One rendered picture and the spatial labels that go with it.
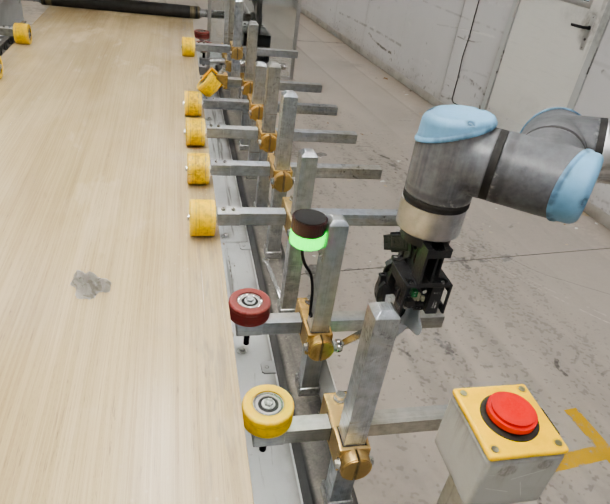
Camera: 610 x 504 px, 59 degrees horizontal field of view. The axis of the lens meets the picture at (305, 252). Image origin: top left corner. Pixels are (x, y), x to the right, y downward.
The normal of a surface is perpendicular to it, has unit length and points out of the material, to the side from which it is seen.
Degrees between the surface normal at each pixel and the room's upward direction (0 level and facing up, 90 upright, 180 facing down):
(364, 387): 90
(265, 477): 0
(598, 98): 90
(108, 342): 0
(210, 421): 0
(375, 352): 90
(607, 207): 90
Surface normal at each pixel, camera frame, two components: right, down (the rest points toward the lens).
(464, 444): -0.97, 0.00
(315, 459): 0.12, -0.83
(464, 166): -0.40, 0.32
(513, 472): 0.19, 0.55
